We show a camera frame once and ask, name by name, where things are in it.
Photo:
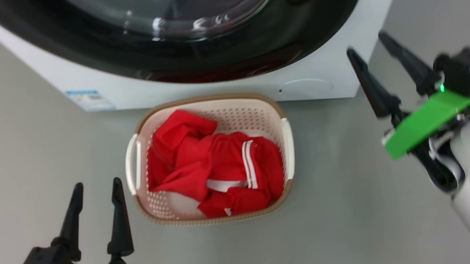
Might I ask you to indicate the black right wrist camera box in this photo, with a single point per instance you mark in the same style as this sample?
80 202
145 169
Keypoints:
466 69

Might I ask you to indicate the black glass washing machine door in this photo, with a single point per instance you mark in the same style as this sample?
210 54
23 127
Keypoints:
325 14

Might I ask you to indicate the cream laundry basket brown rim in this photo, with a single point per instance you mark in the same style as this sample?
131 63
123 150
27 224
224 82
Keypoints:
251 117

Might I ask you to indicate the red garment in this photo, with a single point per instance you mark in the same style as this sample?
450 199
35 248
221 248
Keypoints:
217 169

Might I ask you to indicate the round white filter cover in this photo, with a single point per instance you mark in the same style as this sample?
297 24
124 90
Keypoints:
306 89

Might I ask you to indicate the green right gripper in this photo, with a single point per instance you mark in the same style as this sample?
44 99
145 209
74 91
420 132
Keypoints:
431 119

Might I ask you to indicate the white front-load washing machine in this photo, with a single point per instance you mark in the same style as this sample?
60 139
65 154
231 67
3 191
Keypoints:
348 59

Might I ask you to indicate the blue energy label sticker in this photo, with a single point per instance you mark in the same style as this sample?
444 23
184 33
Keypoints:
90 100

